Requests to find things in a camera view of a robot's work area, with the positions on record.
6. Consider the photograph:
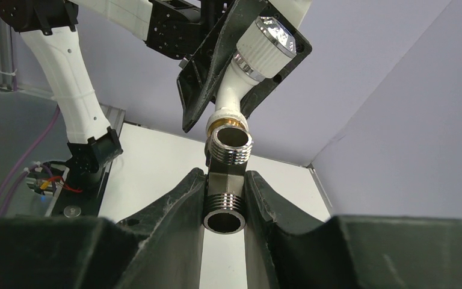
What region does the white faucet with chrome knob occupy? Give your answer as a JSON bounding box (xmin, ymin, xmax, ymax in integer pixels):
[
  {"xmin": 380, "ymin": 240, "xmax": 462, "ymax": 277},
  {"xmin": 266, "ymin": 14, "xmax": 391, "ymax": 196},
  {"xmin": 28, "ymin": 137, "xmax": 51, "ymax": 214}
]
[{"xmin": 206, "ymin": 16, "xmax": 297, "ymax": 135}]

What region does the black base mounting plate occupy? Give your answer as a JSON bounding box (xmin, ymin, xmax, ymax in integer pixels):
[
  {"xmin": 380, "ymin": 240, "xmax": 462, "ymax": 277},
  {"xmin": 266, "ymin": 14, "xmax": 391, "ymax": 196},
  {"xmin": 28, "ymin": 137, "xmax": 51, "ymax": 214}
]
[{"xmin": 43, "ymin": 161, "xmax": 112, "ymax": 218}]

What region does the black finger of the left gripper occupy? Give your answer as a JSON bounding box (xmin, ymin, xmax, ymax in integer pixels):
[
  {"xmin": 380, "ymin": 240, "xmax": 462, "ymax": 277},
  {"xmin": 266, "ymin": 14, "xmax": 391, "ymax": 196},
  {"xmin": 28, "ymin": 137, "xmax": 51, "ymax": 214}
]
[
  {"xmin": 241, "ymin": 1, "xmax": 313, "ymax": 119},
  {"xmin": 176, "ymin": 1, "xmax": 271, "ymax": 132}
]

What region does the metal tee pipe fitting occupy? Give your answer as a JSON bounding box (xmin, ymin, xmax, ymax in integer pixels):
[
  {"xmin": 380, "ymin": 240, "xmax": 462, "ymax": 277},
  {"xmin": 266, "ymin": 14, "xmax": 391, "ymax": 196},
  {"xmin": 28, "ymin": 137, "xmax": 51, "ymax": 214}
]
[{"xmin": 203, "ymin": 125, "xmax": 253, "ymax": 235}]

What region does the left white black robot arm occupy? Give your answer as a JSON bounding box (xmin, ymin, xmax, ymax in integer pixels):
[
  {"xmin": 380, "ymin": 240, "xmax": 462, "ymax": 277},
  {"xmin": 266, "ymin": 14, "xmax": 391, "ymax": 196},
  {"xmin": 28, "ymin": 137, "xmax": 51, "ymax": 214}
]
[{"xmin": 0, "ymin": 1, "xmax": 311, "ymax": 185}]

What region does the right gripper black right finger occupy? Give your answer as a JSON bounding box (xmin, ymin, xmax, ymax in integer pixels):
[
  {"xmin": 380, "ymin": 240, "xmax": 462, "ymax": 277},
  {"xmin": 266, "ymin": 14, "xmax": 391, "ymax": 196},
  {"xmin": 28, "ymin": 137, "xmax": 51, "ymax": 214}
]
[{"xmin": 244, "ymin": 171, "xmax": 462, "ymax": 288}]

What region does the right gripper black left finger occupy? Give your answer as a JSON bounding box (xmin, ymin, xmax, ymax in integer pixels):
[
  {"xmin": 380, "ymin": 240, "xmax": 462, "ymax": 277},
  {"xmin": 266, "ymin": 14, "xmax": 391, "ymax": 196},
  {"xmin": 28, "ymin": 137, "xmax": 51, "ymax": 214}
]
[{"xmin": 0, "ymin": 168, "xmax": 206, "ymax": 288}]

